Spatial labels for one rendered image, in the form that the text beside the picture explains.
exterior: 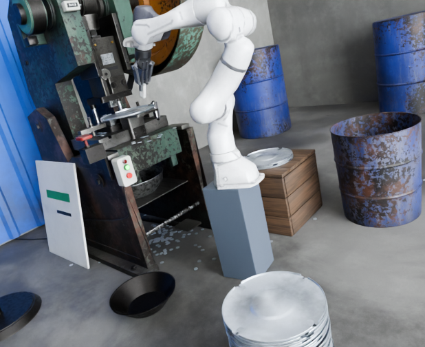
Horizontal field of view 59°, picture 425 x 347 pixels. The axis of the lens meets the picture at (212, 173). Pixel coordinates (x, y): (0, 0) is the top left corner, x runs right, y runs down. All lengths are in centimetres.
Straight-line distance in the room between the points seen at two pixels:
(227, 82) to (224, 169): 35
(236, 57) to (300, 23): 372
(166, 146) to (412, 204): 127
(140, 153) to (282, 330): 122
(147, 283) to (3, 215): 152
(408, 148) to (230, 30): 100
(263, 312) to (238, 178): 63
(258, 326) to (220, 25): 96
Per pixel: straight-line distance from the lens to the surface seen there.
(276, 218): 203
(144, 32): 164
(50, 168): 243
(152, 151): 201
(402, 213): 205
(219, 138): 154
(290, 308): 110
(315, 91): 513
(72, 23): 198
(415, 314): 156
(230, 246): 171
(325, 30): 496
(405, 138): 191
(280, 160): 202
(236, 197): 156
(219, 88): 147
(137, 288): 190
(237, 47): 142
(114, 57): 211
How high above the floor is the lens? 101
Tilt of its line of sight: 18 degrees down
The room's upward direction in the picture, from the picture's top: 13 degrees counter-clockwise
